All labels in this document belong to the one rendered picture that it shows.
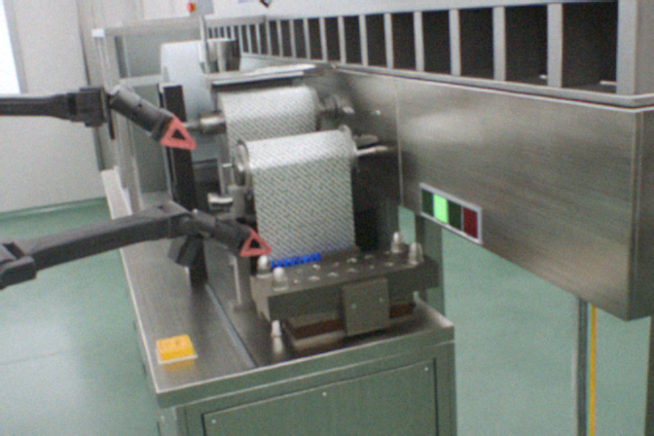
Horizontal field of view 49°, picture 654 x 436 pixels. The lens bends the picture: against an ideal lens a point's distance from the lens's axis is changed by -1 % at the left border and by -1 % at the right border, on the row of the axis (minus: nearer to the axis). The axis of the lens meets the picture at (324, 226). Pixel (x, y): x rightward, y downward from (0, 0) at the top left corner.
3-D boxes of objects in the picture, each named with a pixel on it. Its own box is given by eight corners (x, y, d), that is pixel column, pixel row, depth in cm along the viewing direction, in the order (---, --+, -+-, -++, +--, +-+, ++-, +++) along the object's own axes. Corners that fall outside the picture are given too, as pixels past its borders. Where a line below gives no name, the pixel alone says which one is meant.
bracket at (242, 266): (227, 305, 184) (212, 188, 176) (251, 300, 186) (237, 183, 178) (231, 311, 180) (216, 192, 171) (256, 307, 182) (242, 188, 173)
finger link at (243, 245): (267, 267, 170) (231, 253, 166) (260, 258, 176) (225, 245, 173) (278, 240, 169) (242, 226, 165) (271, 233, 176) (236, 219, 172)
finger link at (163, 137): (188, 162, 163) (152, 138, 159) (184, 156, 169) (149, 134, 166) (204, 135, 162) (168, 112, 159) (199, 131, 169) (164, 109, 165)
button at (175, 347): (158, 349, 162) (156, 340, 161) (189, 344, 164) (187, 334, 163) (162, 363, 155) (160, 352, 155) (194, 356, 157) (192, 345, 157)
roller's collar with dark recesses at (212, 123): (199, 134, 194) (197, 111, 192) (221, 131, 196) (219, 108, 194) (203, 137, 188) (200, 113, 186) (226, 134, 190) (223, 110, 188)
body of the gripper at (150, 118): (157, 141, 160) (127, 123, 157) (153, 135, 169) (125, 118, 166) (172, 116, 159) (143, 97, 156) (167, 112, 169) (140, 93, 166)
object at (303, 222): (262, 272, 173) (254, 196, 168) (354, 254, 180) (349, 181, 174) (263, 272, 172) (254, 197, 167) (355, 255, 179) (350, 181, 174)
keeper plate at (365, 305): (345, 332, 161) (341, 285, 158) (386, 323, 164) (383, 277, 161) (348, 337, 158) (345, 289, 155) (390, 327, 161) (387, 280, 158)
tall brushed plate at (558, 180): (210, 110, 384) (203, 53, 376) (261, 104, 392) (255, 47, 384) (614, 326, 101) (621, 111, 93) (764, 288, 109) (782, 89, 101)
